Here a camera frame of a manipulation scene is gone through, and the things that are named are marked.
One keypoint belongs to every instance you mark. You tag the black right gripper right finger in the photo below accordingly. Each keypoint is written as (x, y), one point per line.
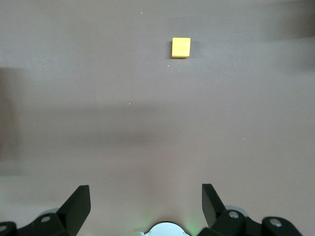
(214, 211)

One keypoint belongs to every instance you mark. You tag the yellow wooden block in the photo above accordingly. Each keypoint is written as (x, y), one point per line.
(181, 48)

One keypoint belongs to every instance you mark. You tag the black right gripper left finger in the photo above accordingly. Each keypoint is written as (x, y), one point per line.
(73, 209)

